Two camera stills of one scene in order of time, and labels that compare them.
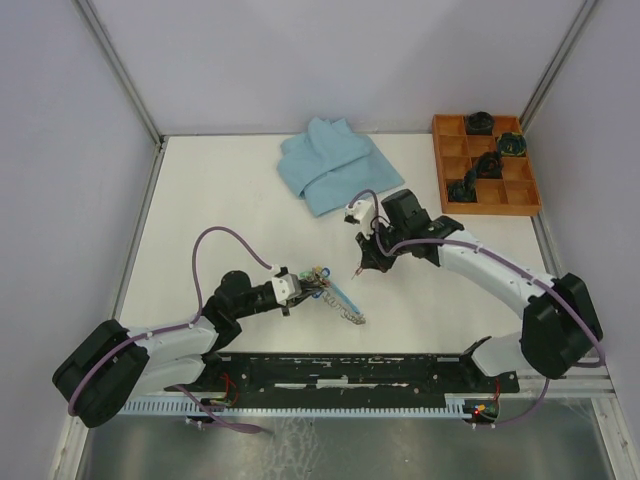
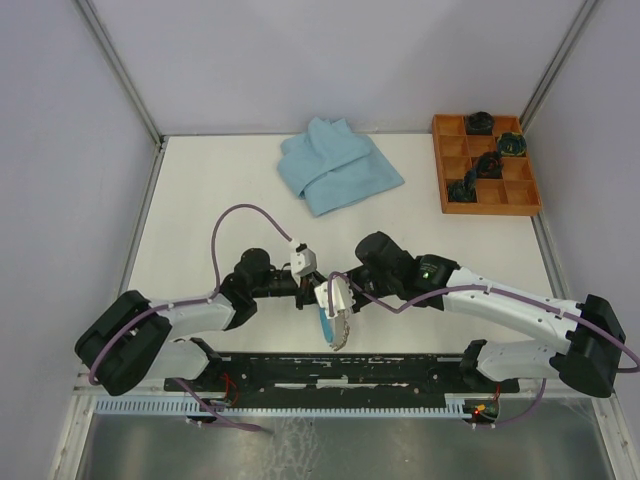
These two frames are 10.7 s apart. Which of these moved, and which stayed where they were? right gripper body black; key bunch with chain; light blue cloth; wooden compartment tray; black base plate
Moved: key bunch with chain; right gripper body black
Stayed: wooden compartment tray; black base plate; light blue cloth
